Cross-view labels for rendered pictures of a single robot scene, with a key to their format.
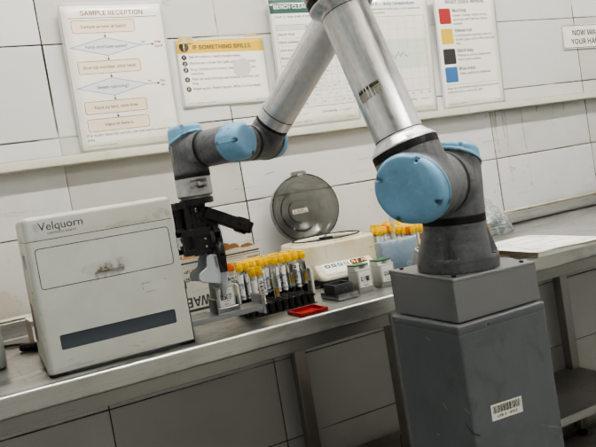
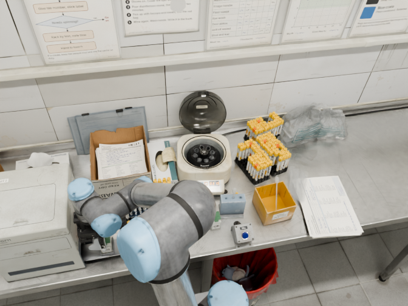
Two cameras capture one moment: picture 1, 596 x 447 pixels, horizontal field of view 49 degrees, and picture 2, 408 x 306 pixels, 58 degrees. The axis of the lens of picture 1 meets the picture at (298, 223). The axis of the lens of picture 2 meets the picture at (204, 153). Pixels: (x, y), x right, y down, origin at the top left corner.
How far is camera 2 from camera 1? 136 cm
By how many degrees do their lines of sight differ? 46
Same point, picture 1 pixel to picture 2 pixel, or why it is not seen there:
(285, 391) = not seen: hidden behind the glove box
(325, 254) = (193, 176)
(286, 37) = not seen: outside the picture
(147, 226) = (53, 238)
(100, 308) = (28, 263)
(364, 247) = (220, 176)
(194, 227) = (87, 227)
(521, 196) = (376, 95)
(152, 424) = not seen: hidden behind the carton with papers
